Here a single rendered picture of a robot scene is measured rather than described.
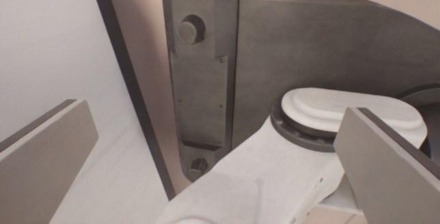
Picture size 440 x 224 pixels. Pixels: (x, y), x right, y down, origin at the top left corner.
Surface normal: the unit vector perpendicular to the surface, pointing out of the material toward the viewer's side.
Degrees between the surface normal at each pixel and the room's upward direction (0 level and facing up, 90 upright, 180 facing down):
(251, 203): 115
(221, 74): 0
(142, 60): 0
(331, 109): 90
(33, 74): 90
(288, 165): 90
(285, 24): 0
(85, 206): 90
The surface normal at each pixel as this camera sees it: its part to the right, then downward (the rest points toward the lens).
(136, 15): -0.23, 0.50
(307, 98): 0.01, -0.86
